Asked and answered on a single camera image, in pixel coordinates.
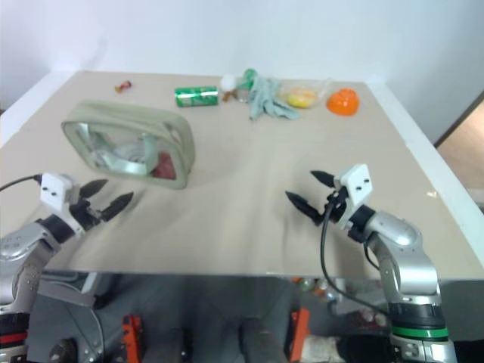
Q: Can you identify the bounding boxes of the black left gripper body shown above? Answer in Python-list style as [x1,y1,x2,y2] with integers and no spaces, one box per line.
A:
[69,198,105,232]

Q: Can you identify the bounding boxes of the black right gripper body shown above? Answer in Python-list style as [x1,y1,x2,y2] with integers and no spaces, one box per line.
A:
[314,185,349,227]

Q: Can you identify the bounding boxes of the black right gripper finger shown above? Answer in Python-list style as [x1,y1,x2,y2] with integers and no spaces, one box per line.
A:
[284,191,325,224]
[310,170,336,189]

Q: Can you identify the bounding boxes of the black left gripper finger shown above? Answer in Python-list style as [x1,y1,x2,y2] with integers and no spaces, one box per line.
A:
[78,178,109,200]
[99,191,135,222]

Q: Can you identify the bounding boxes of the clear beige zip pouch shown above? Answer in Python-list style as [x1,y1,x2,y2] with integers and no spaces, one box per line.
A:
[60,99,195,190]

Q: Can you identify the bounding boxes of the orange plastic bowl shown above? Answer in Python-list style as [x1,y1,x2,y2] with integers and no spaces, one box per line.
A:
[326,87,361,116]

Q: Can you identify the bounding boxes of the clear bag with yellow fruit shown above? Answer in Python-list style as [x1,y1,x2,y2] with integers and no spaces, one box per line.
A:
[278,78,334,110]

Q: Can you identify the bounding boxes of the grey-green cloth rag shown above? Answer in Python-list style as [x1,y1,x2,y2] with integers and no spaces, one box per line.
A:
[248,76,302,122]

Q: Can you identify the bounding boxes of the orange clamp under table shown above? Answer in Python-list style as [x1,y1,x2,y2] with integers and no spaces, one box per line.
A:
[121,313,143,363]
[289,308,312,362]

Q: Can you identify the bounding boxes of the green soda can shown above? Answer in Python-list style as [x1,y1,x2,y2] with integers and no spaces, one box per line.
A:
[174,86,220,108]

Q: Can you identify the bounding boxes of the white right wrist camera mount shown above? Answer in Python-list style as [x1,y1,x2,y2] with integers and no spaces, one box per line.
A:
[334,163,374,230]

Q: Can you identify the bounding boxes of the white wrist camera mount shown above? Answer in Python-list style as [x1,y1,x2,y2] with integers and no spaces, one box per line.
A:
[334,163,374,230]
[39,172,84,231]

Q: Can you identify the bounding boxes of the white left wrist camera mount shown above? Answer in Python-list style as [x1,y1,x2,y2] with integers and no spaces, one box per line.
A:
[39,172,84,231]

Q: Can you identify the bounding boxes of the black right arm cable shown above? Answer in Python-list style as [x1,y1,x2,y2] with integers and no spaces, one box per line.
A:
[320,196,392,317]

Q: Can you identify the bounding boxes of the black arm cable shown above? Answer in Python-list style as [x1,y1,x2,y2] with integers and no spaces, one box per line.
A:
[320,196,392,317]
[0,174,43,191]

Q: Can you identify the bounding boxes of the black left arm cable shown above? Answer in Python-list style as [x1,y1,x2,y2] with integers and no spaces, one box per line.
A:
[0,174,43,191]

